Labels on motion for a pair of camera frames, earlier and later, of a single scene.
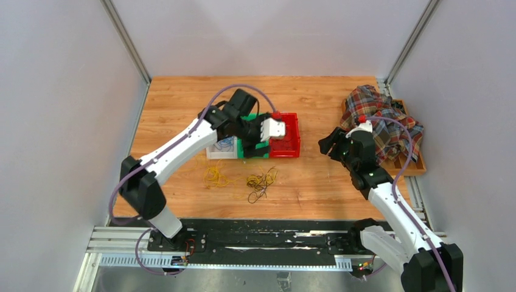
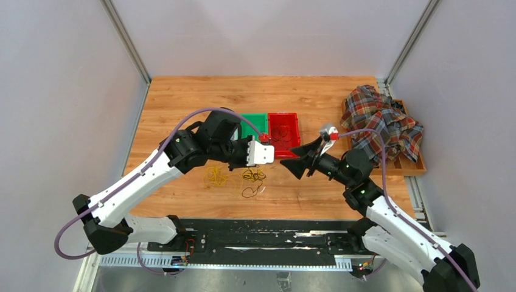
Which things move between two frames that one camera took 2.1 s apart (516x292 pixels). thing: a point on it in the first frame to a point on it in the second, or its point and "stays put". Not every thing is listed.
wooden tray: x=395 y=165 stays put
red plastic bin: x=289 y=145 stays put
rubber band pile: x=261 y=182 to x=252 y=174
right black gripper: x=338 y=136 to x=297 y=166
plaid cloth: x=390 y=137 stays put
